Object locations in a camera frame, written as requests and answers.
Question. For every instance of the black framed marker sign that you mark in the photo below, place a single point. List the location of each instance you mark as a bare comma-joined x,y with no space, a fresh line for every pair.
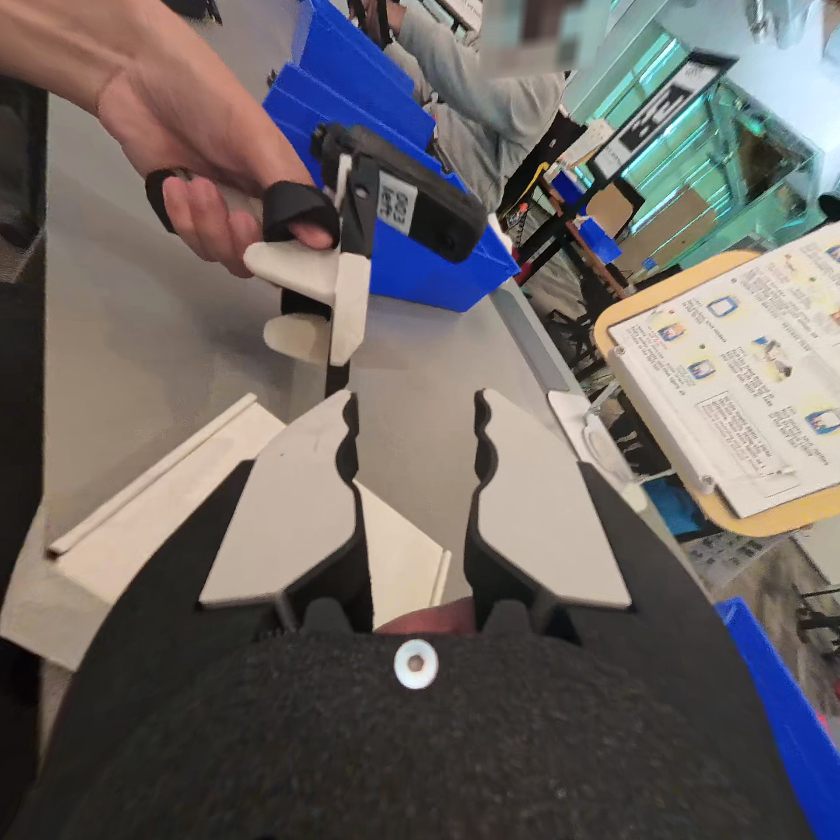
663,108

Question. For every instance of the printed instruction sheet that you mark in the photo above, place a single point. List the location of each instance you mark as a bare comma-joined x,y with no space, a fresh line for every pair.
741,367

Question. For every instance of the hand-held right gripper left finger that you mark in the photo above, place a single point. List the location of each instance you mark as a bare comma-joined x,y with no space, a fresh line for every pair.
289,518

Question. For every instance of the white cardboard box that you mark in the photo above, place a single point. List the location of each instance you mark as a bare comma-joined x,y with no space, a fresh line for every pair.
131,525

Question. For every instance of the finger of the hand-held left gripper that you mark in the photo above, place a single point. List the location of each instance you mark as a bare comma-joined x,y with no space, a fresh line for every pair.
353,308

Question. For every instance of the person's left forearm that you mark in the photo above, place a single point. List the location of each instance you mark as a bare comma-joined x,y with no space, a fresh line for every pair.
59,39

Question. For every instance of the small blue bin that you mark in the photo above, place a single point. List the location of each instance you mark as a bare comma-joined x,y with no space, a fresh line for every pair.
600,239

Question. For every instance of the blue storage bin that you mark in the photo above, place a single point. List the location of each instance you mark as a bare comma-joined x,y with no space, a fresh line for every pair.
354,65
787,722
426,275

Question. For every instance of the person's left hand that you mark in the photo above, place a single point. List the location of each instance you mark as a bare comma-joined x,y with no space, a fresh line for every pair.
190,118

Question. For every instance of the clear plastic holder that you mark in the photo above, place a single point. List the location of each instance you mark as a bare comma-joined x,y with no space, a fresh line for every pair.
577,420

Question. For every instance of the brown cardboard box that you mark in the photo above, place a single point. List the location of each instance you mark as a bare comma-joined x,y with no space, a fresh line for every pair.
676,229

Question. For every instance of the round wooden board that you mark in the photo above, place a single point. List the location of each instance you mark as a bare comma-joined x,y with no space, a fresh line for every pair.
656,282

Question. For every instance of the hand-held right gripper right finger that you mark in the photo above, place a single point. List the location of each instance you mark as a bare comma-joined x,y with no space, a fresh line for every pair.
544,525

